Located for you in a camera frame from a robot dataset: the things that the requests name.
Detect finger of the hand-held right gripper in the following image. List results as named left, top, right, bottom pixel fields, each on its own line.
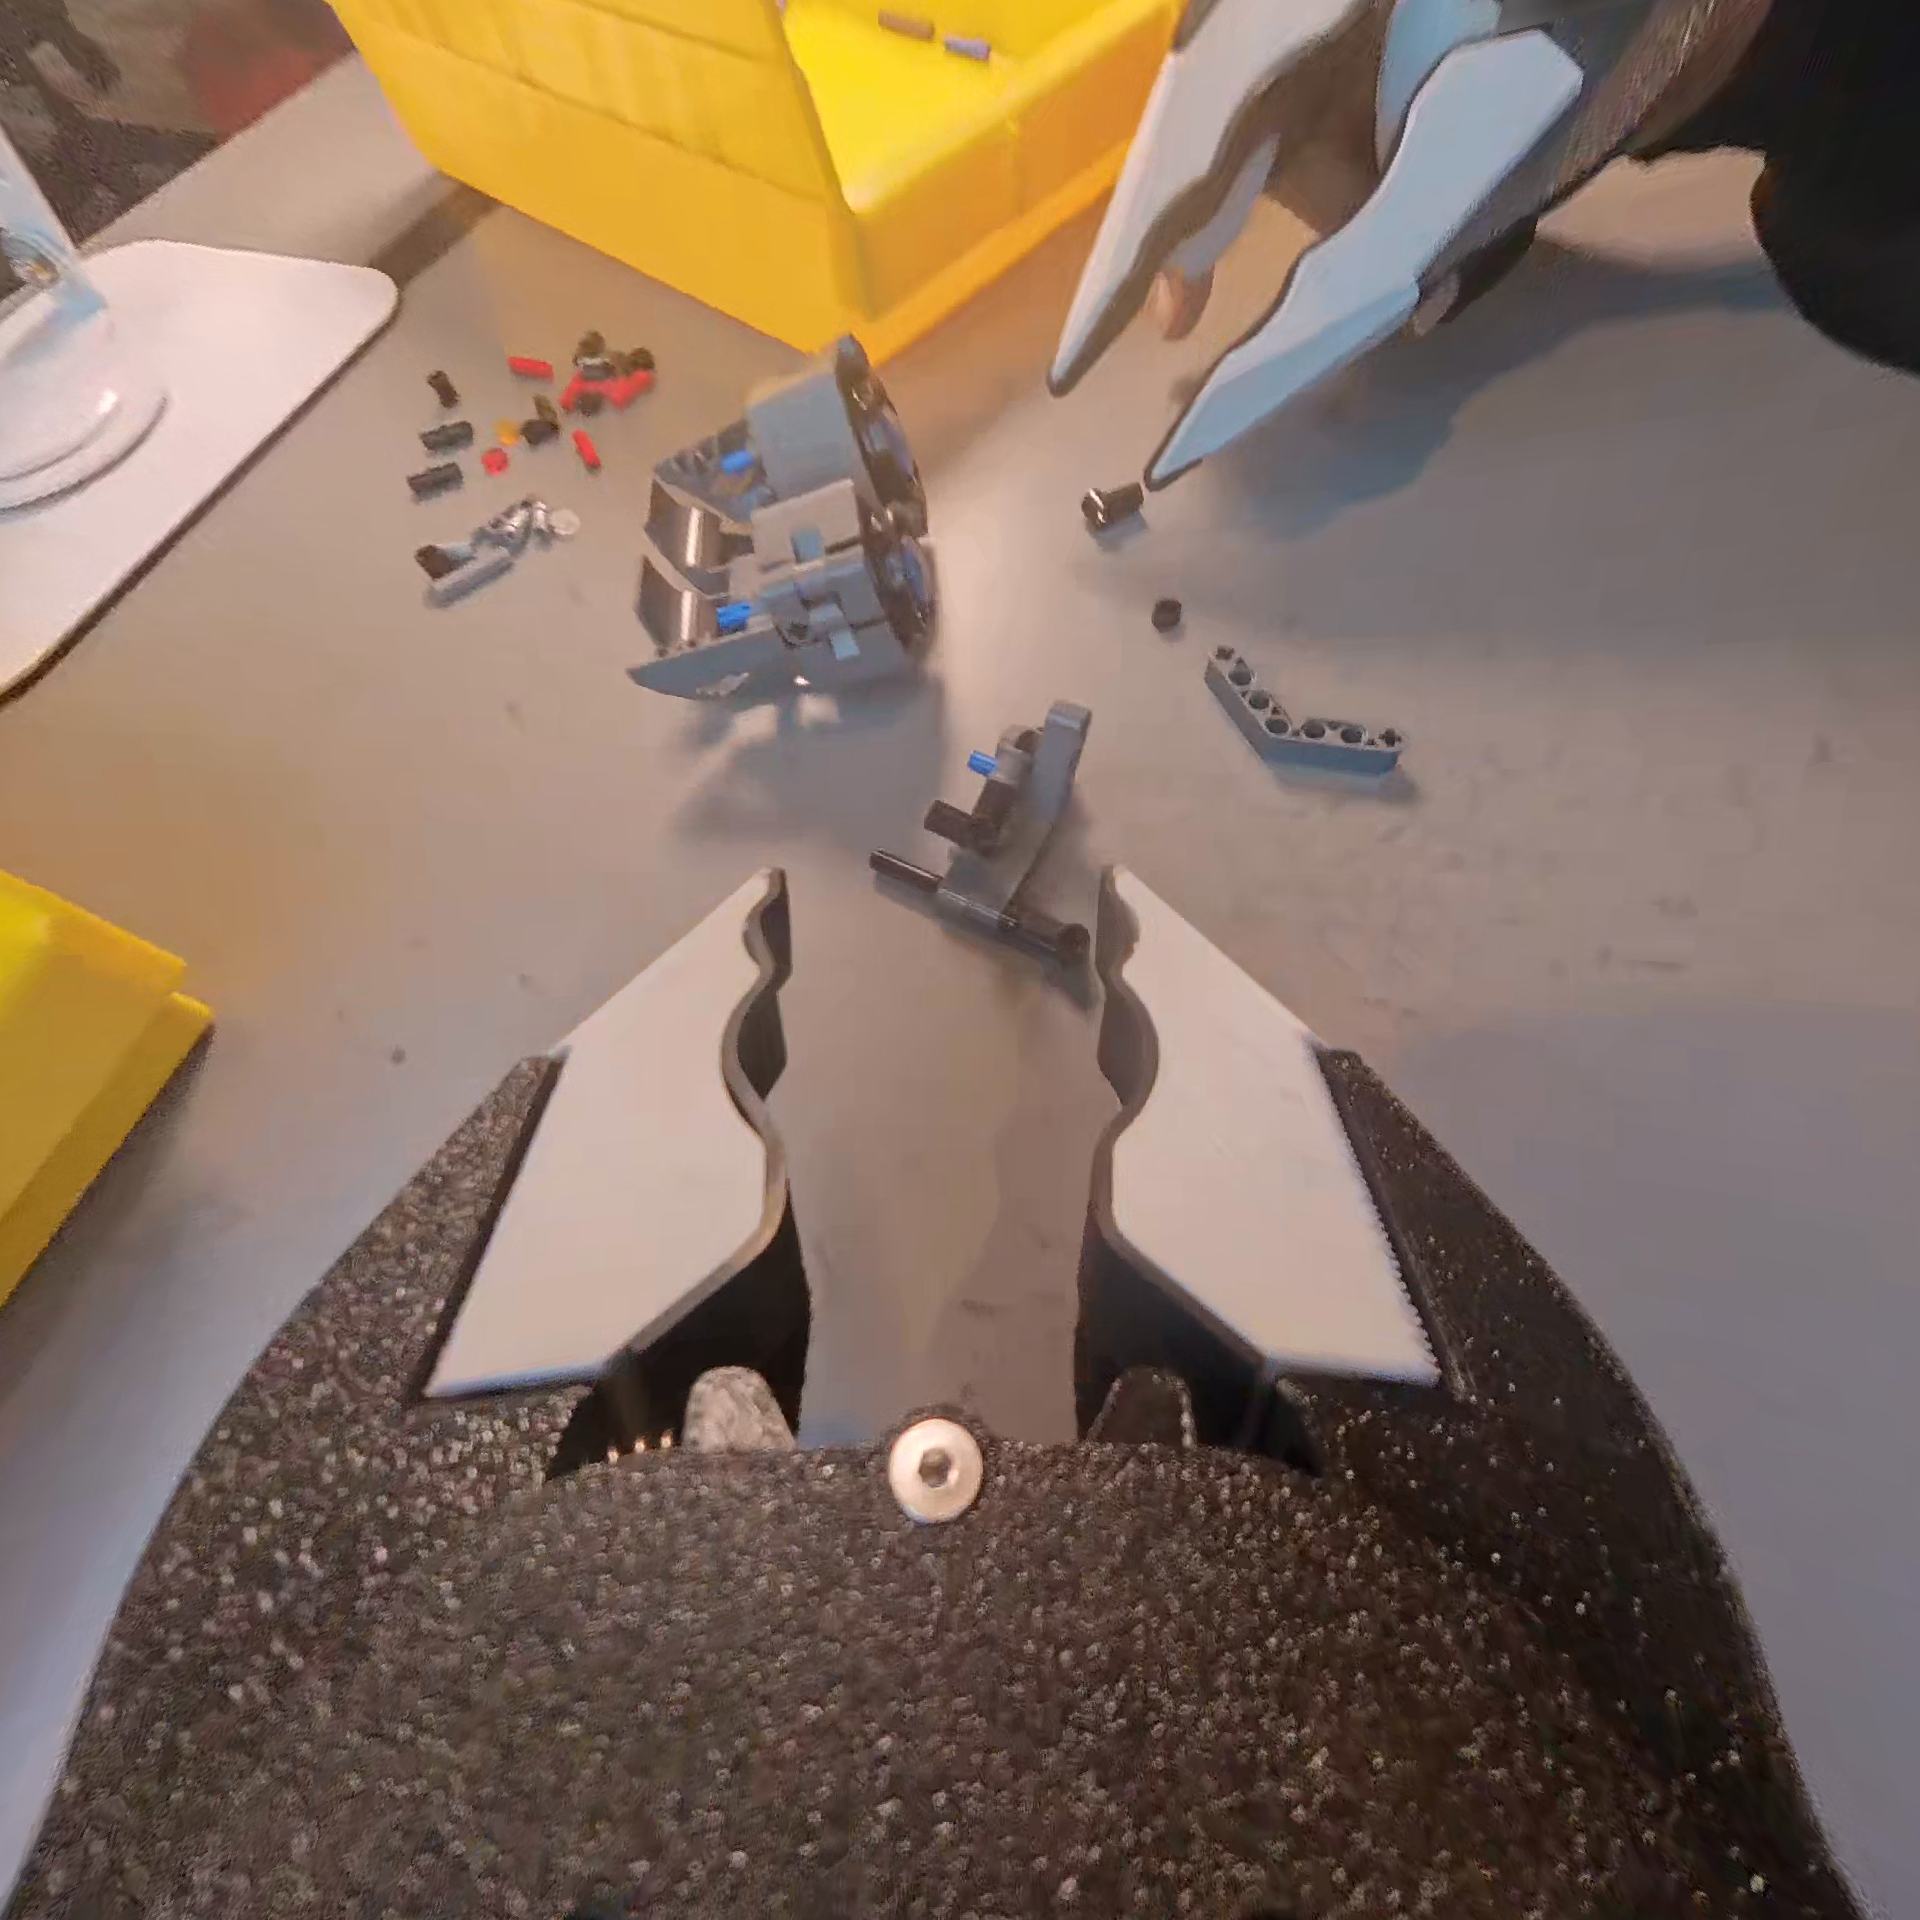
left=1049, top=0, right=1386, bottom=400
left=1144, top=0, right=1591, bottom=489

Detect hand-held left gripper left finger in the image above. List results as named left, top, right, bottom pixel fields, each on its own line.
left=425, top=869, right=815, bottom=1447

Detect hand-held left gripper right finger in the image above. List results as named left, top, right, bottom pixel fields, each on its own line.
left=1074, top=861, right=1443, bottom=1453

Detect grey brick beam piece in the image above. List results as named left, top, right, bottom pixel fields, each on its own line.
left=1201, top=648, right=1409, bottom=780

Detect black brick assembly coloured pins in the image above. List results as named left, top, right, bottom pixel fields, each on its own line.
left=869, top=699, right=1101, bottom=971

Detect small brick parts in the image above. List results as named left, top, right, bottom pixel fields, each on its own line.
left=403, top=329, right=658, bottom=603

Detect grey desk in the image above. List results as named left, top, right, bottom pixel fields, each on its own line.
left=0, top=59, right=1920, bottom=1920

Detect yellow storage bin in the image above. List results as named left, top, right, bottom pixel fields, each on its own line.
left=0, top=869, right=215, bottom=1304
left=324, top=0, right=1188, bottom=367

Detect grey twin engine brick model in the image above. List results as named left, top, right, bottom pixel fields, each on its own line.
left=623, top=333, right=939, bottom=706

